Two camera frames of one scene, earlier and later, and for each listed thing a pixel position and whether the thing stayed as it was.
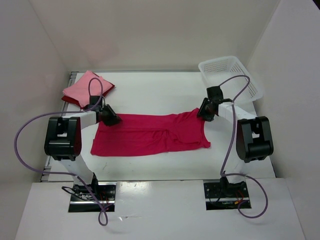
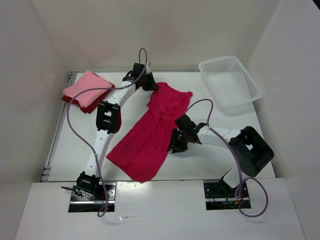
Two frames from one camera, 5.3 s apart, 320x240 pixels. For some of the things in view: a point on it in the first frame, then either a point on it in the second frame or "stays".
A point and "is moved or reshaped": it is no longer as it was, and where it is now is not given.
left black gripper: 110,115 to 149,81
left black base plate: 82,201 stays
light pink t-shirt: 89,84 stays
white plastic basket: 236,85 stays
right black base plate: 220,195 stays
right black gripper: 204,110 to 178,140
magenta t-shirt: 145,133 is moved or reshaped
